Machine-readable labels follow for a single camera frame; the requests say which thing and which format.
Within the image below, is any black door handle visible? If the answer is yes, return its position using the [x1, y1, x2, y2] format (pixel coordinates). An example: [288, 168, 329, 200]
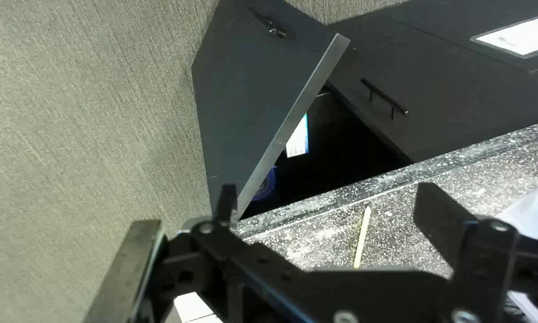
[249, 8, 286, 40]
[360, 78, 410, 121]

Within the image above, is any dark cabinet door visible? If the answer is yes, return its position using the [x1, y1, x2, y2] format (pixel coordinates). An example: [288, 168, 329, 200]
[191, 0, 349, 220]
[329, 17, 538, 162]

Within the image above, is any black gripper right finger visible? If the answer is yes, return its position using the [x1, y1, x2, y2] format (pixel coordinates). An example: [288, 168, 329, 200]
[412, 184, 478, 281]

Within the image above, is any blue object inside cabinet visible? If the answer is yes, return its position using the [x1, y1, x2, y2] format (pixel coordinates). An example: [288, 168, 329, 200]
[254, 169, 276, 202]

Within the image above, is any yellow pencil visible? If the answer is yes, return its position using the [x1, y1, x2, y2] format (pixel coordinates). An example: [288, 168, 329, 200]
[353, 205, 371, 270]

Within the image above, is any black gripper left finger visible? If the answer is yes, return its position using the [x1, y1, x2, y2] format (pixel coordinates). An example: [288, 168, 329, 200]
[213, 186, 236, 229]

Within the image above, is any black right door handle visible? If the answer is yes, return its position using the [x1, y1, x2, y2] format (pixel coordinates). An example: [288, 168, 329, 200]
[360, 78, 410, 121]

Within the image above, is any white paper sheet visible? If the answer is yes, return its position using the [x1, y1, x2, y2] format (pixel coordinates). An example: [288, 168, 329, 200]
[498, 189, 538, 241]

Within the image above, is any black left door handle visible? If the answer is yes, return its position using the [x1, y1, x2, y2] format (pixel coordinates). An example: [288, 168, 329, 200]
[249, 8, 286, 40]

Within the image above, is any white label inside cabinet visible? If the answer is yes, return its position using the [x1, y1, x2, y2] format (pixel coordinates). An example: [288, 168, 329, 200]
[285, 117, 308, 159]

